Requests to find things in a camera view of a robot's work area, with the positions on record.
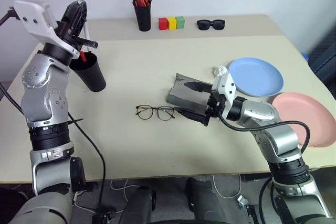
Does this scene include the grey glasses case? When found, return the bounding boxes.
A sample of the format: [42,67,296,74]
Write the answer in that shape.
[166,72,214,116]

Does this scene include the blue plate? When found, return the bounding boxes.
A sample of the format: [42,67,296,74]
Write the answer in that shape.
[227,57,285,97]

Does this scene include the black right gripper broad finger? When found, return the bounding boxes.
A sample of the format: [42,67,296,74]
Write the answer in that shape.
[174,106,211,127]

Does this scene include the black sunglasses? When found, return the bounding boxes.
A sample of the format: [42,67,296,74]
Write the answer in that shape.
[196,19,226,31]

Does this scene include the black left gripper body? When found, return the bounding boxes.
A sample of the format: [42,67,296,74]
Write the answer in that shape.
[54,20,82,49]

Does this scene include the light grey marker pen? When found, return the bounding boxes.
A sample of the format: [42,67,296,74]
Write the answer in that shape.
[82,20,91,42]

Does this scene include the dark grey rounded shape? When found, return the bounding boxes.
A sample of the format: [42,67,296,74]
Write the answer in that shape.
[184,177,226,224]
[121,184,158,224]

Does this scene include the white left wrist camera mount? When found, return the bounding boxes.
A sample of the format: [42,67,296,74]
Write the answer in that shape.
[12,0,80,57]

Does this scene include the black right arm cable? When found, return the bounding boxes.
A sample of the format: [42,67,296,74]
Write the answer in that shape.
[217,115,312,224]

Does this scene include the black right gripper slim finger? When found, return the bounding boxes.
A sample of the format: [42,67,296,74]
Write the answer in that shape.
[184,82,213,94]

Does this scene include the thin framed clear eyeglasses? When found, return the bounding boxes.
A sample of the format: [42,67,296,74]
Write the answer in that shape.
[135,104,176,122]

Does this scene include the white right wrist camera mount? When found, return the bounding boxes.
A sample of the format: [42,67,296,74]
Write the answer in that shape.
[211,72,237,110]

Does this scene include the pink plate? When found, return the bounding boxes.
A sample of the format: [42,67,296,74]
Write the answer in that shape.
[271,92,336,148]

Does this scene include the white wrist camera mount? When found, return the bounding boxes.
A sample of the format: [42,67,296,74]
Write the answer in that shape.
[211,72,237,110]
[12,0,80,57]

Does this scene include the white cable under table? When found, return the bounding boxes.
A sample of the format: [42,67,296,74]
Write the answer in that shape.
[109,173,243,199]

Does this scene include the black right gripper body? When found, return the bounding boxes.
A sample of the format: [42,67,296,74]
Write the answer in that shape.
[205,90,228,119]

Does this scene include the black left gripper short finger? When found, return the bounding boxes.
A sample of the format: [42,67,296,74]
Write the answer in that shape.
[75,36,100,50]

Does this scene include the black cup with markers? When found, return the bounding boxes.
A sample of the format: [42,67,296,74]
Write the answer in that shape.
[132,0,152,33]

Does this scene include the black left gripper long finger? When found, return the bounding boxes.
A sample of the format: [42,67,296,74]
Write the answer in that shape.
[61,0,88,36]

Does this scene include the dark blue furniture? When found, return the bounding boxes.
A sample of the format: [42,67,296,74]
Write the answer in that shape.
[308,28,336,84]

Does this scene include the black plastic cup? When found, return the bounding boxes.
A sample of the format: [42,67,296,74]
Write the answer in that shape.
[69,51,107,93]

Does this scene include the white crumpled tissue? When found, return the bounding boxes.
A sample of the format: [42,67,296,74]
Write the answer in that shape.
[212,65,228,79]

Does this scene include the small metal clamp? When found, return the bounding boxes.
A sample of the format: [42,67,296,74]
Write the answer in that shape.
[237,194,250,209]

